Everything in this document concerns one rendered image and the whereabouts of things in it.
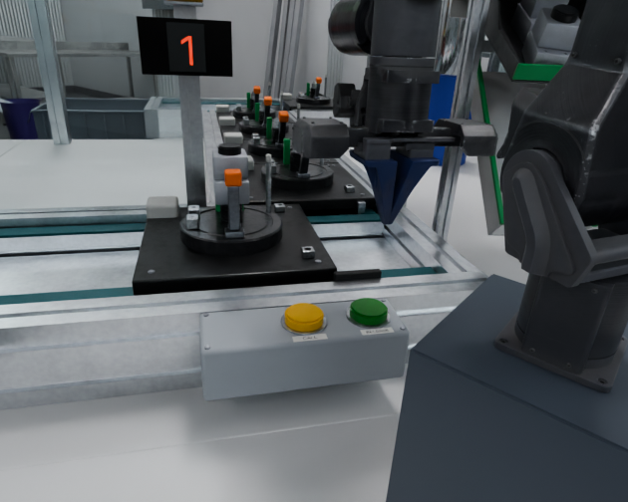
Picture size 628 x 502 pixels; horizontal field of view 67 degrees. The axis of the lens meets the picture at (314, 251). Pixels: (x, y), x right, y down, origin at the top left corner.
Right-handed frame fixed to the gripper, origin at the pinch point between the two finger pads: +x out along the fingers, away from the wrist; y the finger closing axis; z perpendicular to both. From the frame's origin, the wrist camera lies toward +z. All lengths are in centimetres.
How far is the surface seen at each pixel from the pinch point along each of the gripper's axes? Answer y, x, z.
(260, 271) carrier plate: 11.7, 12.0, 8.7
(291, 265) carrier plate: 7.8, 12.0, 9.7
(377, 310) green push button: 0.9, 12.3, -2.0
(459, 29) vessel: -56, -20, 93
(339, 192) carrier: -6.1, 10.8, 37.1
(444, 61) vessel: -54, -12, 96
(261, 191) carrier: 7.7, 10.7, 38.9
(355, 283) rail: 0.7, 13.1, 6.0
